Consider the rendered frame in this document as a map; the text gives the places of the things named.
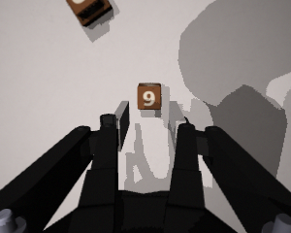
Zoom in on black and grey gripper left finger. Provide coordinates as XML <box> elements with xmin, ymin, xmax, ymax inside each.
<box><xmin>0</xmin><ymin>101</ymin><xmax>130</xmax><ymax>233</ymax></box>

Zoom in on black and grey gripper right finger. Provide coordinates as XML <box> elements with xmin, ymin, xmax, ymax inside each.
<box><xmin>164</xmin><ymin>101</ymin><xmax>291</xmax><ymax>233</ymax></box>

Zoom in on brown wooden cube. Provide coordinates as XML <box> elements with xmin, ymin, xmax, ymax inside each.
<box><xmin>137</xmin><ymin>83</ymin><xmax>161</xmax><ymax>110</ymax></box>
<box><xmin>67</xmin><ymin>0</ymin><xmax>105</xmax><ymax>19</ymax></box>

